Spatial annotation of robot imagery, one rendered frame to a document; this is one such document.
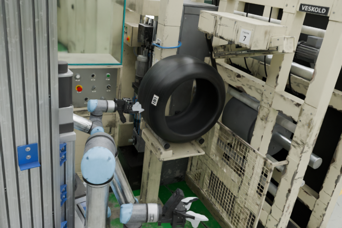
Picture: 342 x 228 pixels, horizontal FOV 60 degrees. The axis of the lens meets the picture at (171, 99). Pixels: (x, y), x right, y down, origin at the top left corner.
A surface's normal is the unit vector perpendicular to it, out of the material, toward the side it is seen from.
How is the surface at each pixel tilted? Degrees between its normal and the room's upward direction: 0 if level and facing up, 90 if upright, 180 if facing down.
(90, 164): 82
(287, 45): 72
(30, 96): 90
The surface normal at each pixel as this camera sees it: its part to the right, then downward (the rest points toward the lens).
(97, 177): 0.18, 0.27
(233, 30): -0.89, 0.06
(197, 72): 0.45, 0.20
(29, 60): 0.58, 0.36
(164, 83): -0.17, -0.14
